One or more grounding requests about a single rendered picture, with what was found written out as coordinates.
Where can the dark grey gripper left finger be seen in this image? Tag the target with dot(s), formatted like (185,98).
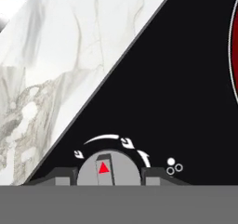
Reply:
(63,175)

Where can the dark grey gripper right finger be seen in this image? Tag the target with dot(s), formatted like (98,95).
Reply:
(155,175)

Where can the grey hob knob red mark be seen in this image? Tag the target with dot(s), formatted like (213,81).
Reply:
(108,168)

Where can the black glass hob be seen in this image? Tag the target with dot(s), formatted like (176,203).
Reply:
(173,94)

